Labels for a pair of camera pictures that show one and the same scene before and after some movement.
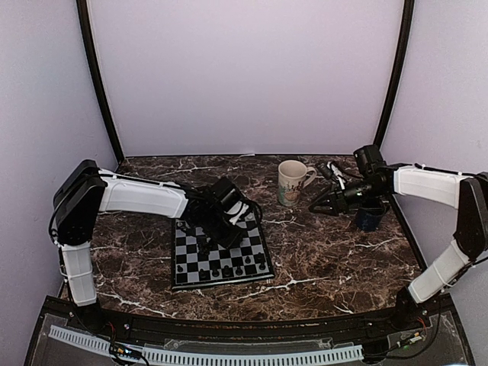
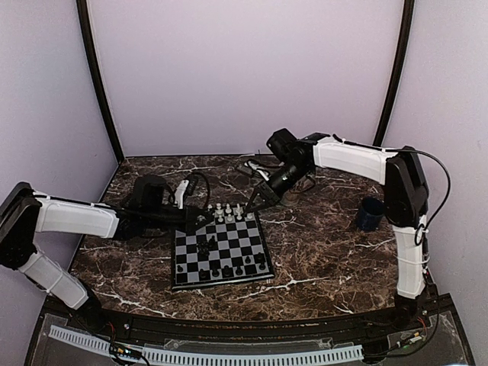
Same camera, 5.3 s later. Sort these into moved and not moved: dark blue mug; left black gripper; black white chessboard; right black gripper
Moved: right black gripper; left black gripper
Not moved: black white chessboard; dark blue mug
